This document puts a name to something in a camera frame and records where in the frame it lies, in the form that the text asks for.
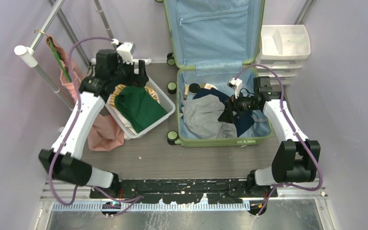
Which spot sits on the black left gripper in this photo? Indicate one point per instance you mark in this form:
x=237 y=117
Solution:
x=138 y=79

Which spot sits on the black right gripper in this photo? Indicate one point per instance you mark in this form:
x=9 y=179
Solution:
x=233 y=105

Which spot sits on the yellow white striped garment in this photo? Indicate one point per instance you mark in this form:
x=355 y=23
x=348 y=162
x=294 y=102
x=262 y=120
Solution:
x=121 y=87

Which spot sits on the dark green garment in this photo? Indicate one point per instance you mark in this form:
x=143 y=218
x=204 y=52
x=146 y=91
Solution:
x=138 y=107

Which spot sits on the grey garment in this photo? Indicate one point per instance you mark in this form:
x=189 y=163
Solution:
x=201 y=117

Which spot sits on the white perforated plastic basket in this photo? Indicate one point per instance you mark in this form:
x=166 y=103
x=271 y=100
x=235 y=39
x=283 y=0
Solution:
x=165 y=102

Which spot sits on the green ribbed hard-shell suitcase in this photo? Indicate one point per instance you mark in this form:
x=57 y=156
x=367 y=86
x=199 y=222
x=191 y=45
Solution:
x=214 y=41

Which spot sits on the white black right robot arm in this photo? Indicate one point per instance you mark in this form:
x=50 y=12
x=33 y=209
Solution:
x=296 y=159

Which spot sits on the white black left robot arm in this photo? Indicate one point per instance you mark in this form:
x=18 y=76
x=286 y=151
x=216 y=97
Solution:
x=63 y=160

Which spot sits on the navy blue folded garment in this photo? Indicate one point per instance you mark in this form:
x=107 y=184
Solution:
x=243 y=123

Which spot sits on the black round jar lid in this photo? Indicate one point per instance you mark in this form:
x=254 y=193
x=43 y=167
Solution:
x=194 y=88

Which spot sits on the pink cloth garment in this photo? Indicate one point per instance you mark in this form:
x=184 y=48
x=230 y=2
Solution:
x=105 y=134

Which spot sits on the white plastic drawer organizer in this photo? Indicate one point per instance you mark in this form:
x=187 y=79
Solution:
x=284 y=49

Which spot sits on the green clothes hanger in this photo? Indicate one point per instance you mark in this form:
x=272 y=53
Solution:
x=57 y=57

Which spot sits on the white and silver clothes rack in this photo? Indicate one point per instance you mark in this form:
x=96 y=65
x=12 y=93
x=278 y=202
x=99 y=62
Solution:
x=71 y=20

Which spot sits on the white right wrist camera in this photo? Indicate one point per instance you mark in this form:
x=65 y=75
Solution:
x=236 y=85

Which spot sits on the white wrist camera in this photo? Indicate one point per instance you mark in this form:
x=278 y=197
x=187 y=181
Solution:
x=125 y=50
x=236 y=85

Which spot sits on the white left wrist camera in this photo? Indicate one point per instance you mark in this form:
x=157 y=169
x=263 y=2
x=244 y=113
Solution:
x=125 y=50

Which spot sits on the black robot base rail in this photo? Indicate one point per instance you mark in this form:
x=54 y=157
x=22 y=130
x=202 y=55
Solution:
x=191 y=194

